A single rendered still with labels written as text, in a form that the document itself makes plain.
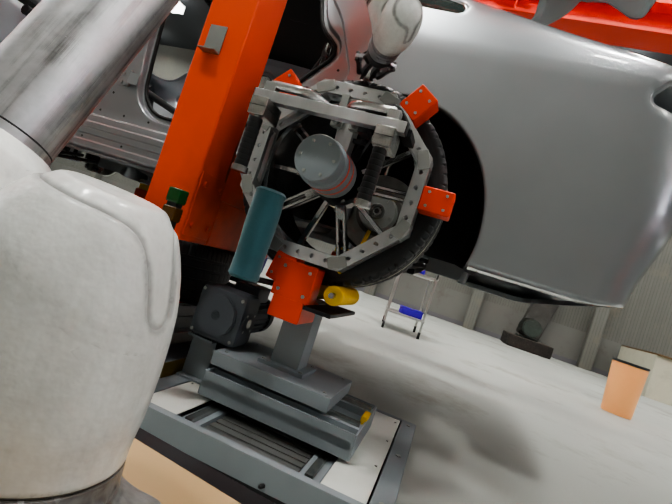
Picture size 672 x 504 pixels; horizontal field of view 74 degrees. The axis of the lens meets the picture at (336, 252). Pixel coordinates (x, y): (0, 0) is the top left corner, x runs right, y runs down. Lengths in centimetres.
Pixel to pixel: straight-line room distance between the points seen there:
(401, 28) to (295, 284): 72
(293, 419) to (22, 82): 108
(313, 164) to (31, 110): 78
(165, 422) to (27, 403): 99
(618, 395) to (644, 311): 816
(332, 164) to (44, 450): 95
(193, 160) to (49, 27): 92
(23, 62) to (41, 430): 35
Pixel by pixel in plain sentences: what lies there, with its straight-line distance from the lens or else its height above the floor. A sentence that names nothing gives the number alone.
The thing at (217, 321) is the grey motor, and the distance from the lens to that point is 152.
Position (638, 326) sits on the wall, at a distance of 1378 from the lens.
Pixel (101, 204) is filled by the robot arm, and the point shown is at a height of 59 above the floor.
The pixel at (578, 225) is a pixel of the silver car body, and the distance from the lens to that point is 177.
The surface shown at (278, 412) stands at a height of 14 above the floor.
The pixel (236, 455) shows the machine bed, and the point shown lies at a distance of 127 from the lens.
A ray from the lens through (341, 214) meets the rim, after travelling 141.
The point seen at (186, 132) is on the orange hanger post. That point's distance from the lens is 150.
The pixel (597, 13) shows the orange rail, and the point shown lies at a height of 313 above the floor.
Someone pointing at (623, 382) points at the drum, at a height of 35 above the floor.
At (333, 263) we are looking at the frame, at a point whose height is 60.
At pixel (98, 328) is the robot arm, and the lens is 35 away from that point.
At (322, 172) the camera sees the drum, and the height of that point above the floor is 81.
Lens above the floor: 60
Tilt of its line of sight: 1 degrees up
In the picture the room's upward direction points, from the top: 18 degrees clockwise
